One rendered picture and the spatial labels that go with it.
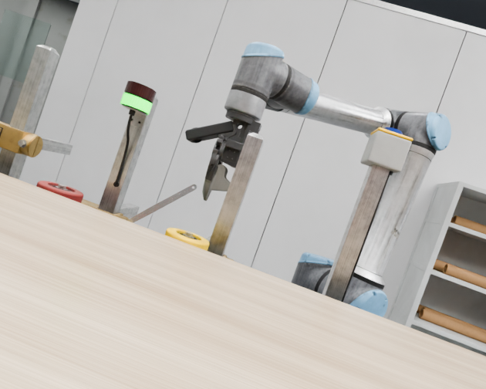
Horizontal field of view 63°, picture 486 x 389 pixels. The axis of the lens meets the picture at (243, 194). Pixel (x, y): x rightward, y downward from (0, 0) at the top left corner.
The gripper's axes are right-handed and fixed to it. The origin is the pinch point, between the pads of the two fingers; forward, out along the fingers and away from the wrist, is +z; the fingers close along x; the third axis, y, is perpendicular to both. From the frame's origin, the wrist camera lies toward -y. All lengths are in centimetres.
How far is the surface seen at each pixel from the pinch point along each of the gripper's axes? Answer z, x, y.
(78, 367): 7, -70, 9
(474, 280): 4, 201, 167
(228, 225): 3.7, -9.8, 8.8
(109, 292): 7, -58, 6
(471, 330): 40, 210, 183
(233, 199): -1.7, -9.8, 7.9
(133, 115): -10.9, -13.7, -16.6
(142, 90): -16.0, -15.5, -15.8
